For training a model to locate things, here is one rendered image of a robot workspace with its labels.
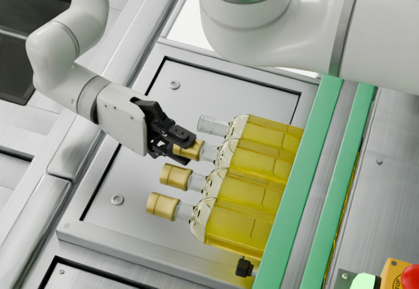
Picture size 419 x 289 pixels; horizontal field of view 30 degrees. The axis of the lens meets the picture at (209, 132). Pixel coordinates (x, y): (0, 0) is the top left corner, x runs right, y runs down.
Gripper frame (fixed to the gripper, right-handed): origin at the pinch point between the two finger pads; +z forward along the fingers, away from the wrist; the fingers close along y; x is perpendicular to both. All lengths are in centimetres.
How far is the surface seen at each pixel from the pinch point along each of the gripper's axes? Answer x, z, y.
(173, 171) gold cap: -5.8, 2.5, 1.3
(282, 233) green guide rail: -13.2, 24.6, 13.3
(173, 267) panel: -12.9, 7.7, -12.5
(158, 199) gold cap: -11.3, 3.5, 1.1
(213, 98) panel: 21.4, -7.1, -12.6
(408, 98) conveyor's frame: 15.7, 28.5, 15.4
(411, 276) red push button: -17, 41, 25
